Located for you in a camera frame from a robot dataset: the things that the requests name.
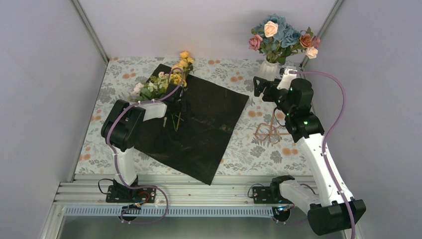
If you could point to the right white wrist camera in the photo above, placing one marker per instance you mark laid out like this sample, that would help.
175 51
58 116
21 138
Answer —
287 74

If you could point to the pink orange rose stem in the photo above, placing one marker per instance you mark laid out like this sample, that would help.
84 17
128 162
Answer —
308 43

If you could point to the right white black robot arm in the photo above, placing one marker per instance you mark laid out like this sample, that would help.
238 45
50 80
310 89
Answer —
331 207

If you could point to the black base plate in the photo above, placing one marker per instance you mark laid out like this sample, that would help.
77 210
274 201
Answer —
122 194
266 195

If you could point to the tan raffia ribbon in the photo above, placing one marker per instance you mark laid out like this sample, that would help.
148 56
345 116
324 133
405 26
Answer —
269 132

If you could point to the colourful artificial flower bouquet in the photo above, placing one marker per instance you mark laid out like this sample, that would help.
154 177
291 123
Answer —
154 89

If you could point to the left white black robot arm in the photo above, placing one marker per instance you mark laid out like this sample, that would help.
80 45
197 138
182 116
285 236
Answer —
120 131

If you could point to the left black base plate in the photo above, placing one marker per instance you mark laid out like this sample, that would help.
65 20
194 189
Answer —
122 194

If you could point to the black wrapping paper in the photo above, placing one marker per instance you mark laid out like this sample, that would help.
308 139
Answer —
196 143

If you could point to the aluminium rail frame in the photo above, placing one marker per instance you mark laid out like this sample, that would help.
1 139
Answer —
177 194

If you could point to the right vertical aluminium post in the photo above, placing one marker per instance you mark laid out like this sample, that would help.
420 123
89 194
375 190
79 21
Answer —
330 18

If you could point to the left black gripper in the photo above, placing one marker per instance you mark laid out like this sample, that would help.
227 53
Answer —
183 108

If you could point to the vertical aluminium post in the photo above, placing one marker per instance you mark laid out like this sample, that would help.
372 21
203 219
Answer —
330 18
90 29

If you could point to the yellow rose stem bunch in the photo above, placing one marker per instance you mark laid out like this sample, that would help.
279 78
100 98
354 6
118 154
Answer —
178 75

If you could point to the pink peach rose stem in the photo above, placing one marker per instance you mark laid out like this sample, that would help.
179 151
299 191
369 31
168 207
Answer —
263 40

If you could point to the blue rose stem bunch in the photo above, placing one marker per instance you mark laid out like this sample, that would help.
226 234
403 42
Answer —
287 36

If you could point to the white ribbed ceramic vase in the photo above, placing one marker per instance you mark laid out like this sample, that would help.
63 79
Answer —
268 71

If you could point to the left vertical aluminium post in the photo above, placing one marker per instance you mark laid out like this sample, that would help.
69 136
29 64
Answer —
90 29

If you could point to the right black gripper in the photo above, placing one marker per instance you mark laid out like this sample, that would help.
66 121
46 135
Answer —
263 83

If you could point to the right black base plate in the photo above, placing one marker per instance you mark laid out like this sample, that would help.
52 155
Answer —
266 195

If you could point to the floral patterned table mat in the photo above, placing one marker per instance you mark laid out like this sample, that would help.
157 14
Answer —
245 155

